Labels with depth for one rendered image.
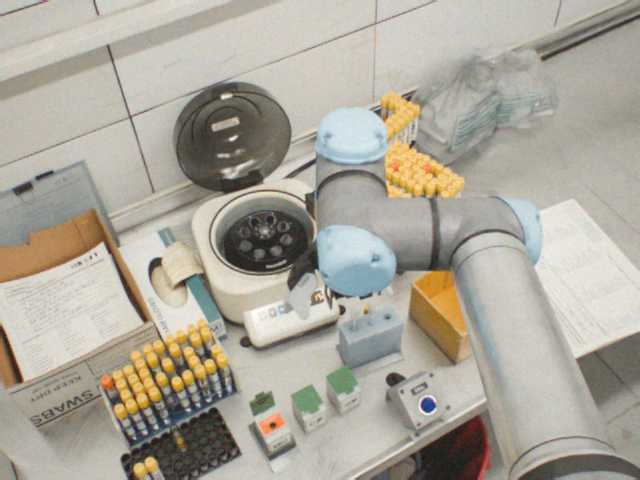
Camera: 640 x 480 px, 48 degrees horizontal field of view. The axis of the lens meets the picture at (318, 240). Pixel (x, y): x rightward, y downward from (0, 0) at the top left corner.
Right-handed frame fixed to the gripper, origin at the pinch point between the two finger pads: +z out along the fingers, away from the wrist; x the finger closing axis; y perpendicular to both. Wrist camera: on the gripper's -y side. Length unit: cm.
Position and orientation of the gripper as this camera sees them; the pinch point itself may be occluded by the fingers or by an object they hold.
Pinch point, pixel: (334, 294)
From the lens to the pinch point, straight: 104.8
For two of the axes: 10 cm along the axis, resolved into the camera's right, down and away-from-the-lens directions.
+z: -0.2, 6.1, 7.9
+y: 3.2, 7.6, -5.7
